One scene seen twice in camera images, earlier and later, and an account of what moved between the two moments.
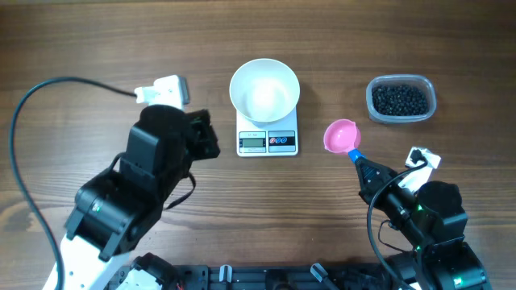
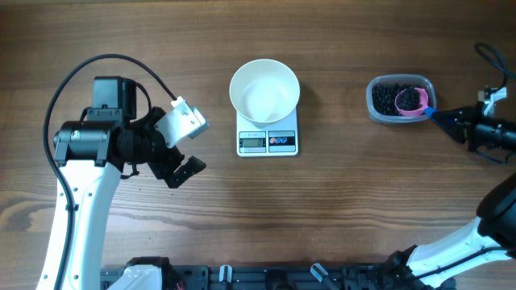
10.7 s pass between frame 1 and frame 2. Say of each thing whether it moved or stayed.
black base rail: stayed
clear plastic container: stayed
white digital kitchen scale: stayed
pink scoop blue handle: moved
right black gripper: moved
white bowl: stayed
